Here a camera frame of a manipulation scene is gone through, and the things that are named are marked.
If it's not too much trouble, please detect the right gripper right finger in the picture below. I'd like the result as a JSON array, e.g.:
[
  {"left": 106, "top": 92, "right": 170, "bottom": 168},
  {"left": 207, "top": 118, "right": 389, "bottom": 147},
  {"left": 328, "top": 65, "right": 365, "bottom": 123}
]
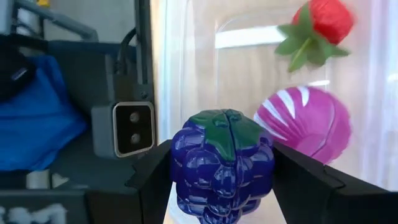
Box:
[{"left": 272, "top": 141, "right": 398, "bottom": 224}]

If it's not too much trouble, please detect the grey table-level camera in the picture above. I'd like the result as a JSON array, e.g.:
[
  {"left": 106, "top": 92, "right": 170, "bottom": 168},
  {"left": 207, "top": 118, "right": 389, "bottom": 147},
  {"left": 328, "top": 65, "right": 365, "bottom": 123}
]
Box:
[{"left": 91, "top": 101, "right": 156, "bottom": 160}]

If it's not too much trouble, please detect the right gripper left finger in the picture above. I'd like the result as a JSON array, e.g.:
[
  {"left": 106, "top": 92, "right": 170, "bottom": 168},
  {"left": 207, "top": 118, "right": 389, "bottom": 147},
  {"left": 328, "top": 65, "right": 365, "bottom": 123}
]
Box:
[{"left": 85, "top": 139, "right": 174, "bottom": 224}]

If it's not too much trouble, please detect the magenta white-striped toy onion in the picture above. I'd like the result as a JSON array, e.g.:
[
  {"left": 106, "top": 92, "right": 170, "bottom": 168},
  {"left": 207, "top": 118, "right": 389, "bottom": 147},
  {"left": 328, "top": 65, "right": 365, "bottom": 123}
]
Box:
[{"left": 253, "top": 86, "right": 352, "bottom": 165}]

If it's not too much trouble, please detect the blue fabric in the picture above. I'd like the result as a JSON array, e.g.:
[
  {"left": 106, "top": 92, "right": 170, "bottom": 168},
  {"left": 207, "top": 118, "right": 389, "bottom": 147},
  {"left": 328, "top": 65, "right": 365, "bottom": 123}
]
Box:
[{"left": 0, "top": 54, "right": 88, "bottom": 172}]

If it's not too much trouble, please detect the black camera cable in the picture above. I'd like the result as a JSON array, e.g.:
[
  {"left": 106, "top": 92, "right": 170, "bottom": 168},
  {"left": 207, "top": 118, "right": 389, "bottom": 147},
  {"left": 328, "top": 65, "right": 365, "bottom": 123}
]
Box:
[{"left": 115, "top": 27, "right": 137, "bottom": 75}]

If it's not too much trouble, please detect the purple toy grape bunch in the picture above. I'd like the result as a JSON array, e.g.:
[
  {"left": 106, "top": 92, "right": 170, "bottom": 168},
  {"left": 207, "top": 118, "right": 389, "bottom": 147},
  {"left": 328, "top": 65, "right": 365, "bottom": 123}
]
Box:
[{"left": 170, "top": 108, "right": 276, "bottom": 224}]

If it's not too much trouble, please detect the clear plastic tupperware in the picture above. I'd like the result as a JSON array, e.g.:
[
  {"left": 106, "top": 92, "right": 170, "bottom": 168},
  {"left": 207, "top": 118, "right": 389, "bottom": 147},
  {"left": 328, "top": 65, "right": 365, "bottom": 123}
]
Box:
[{"left": 155, "top": 0, "right": 398, "bottom": 224}]

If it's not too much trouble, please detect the small red leafy strawberry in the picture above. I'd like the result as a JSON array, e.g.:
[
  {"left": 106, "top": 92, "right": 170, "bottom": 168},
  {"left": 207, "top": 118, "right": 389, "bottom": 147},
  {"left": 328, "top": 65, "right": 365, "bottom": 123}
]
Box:
[{"left": 274, "top": 0, "right": 355, "bottom": 73}]

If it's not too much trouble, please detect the black aluminium table frame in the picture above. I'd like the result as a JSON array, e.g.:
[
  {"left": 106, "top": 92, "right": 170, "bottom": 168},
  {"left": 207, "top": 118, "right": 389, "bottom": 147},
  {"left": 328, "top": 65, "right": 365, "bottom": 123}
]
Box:
[{"left": 135, "top": 0, "right": 155, "bottom": 100}]

